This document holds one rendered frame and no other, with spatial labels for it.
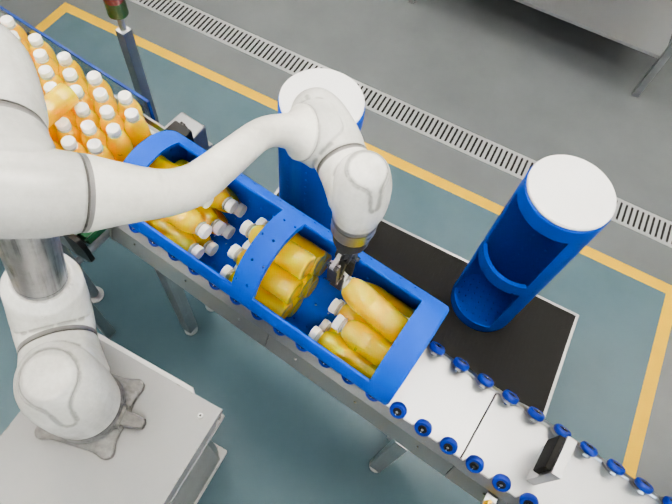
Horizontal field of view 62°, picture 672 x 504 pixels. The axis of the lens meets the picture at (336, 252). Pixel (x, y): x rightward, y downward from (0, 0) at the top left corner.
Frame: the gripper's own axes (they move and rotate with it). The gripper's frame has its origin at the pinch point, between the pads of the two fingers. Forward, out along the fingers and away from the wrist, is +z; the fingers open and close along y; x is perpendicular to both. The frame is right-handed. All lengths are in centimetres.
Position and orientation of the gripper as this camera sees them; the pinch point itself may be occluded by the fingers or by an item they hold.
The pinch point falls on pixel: (342, 273)
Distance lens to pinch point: 128.3
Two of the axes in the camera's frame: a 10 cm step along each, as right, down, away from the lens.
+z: -0.9, 4.6, 8.9
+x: -8.2, -5.4, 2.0
